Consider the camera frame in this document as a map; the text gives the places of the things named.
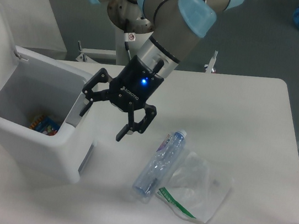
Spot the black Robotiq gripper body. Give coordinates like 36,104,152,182
108,55,164,112

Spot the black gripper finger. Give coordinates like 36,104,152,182
78,65,116,121
115,102,157,142

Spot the white push-lid trash can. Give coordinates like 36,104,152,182
0,4,97,184

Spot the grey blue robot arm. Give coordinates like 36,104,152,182
81,0,245,141

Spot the crushed clear plastic bottle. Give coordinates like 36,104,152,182
132,129,186,203

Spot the colourful snack wrapper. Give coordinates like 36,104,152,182
29,115,60,136

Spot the clear plastic bag green strip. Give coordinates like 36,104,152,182
156,149,233,224

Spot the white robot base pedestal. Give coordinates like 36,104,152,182
75,0,157,72

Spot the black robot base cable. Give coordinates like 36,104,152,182
119,19,138,62

